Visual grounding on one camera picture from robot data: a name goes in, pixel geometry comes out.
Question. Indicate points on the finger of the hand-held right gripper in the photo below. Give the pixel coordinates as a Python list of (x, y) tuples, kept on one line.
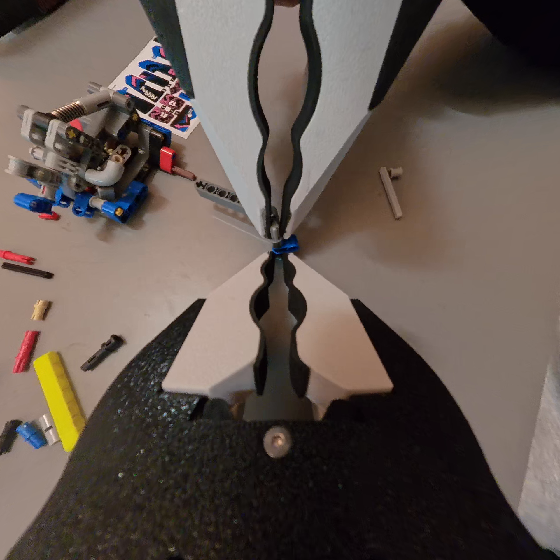
[(218, 65), (350, 65)]

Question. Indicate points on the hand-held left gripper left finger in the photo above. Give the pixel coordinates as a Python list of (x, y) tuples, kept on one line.
[(210, 350)]

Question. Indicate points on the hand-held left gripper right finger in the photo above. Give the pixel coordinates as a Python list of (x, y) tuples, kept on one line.
[(345, 350)]

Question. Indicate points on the blue plastic connector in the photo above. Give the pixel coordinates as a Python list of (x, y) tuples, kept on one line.
[(284, 245)]

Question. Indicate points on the dark grey angled beam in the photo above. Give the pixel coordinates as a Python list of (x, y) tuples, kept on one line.
[(216, 191)]

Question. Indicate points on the light grey plastic axle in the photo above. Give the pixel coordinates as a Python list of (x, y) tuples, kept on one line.
[(390, 194)]

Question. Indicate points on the person's right forearm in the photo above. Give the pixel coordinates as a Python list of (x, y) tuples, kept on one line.
[(525, 22)]

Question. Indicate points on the blue and pink sticker sheet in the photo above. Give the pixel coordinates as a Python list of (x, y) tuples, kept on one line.
[(148, 87)]

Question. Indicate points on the black plastic axle pin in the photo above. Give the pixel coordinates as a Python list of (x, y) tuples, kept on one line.
[(101, 353)]

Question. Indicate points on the toy buggy chassis assembly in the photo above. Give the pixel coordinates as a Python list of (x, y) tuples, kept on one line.
[(87, 157)]

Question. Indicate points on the yellow plastic beam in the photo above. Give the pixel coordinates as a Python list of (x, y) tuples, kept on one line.
[(59, 400)]

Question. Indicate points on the tan plastic pin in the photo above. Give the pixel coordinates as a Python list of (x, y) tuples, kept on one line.
[(41, 309)]

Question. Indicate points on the white plastic pin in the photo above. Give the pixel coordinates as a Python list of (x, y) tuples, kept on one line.
[(49, 429)]

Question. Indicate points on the long red plastic pin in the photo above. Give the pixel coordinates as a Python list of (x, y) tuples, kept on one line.
[(26, 352)]

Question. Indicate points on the blue plastic pin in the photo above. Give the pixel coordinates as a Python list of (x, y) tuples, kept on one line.
[(31, 435)]

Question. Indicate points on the black plastic axle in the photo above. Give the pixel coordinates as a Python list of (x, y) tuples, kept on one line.
[(26, 270)]

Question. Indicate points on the short red plastic pin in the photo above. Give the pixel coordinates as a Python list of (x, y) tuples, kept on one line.
[(49, 215)]

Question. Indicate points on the red plastic axle pin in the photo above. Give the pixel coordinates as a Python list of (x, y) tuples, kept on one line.
[(17, 257)]

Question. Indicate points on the black plastic connector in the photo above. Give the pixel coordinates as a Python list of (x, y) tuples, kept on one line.
[(9, 436)]

